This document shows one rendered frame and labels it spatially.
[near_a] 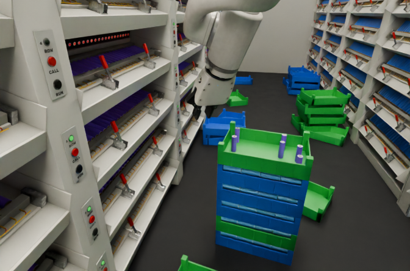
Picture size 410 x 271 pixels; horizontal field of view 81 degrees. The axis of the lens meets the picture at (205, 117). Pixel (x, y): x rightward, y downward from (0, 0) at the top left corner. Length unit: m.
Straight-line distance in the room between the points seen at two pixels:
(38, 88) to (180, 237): 0.86
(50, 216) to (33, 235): 0.04
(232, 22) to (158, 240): 0.93
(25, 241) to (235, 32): 0.56
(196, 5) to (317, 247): 1.04
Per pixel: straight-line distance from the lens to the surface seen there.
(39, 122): 0.53
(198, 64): 1.81
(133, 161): 1.00
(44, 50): 0.52
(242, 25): 0.52
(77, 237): 0.68
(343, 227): 1.34
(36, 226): 0.61
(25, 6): 0.51
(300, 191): 0.87
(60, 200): 0.62
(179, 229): 1.19
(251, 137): 1.00
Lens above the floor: 0.89
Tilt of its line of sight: 24 degrees down
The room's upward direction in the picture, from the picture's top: straight up
